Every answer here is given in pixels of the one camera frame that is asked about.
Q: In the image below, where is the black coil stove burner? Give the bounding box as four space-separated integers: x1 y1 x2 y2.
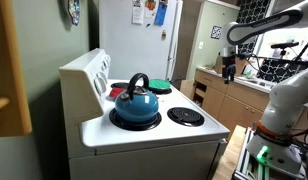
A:
108 107 163 132
110 81 130 90
166 106 206 127

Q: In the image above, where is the white refrigerator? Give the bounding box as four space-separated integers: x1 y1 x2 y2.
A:
98 0 184 82

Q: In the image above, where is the blue kettle with black handle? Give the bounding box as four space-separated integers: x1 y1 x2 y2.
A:
114 72 160 124

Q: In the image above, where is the small patterned framed picture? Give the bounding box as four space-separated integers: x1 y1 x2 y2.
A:
210 25 223 40

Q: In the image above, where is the black frying pan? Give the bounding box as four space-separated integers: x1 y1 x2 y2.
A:
148 76 184 95

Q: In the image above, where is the white electric stove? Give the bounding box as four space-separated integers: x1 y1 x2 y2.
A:
58 48 231 180

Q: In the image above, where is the wooden wall shelf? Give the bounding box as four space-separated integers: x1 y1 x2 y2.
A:
0 0 33 139

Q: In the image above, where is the aluminium frame base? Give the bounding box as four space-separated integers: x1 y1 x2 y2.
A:
233 128 308 180

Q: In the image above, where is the colourful decorative wall plate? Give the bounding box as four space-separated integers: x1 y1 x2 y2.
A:
67 0 81 27

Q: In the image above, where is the red oven mitt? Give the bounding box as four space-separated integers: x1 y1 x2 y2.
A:
108 87 127 100

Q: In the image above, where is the black camera on stand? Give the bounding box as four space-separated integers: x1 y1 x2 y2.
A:
270 41 300 60

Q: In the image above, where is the blue paper sheet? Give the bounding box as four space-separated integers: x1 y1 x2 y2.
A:
154 0 169 27

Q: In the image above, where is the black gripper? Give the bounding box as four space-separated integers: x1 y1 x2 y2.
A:
222 54 237 85

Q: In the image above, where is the colourful printed paper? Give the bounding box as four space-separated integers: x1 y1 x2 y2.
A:
143 0 158 18

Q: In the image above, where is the black white patterned curtain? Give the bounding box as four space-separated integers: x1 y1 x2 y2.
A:
236 0 272 55

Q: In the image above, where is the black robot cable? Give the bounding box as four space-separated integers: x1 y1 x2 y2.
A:
235 35 308 73

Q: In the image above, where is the green plate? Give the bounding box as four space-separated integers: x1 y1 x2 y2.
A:
148 78 172 91

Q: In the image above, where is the white paper note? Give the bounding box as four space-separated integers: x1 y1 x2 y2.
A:
131 0 145 25

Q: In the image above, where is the beige kitchen counter cabinet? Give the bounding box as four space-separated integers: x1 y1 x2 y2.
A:
193 65 308 136

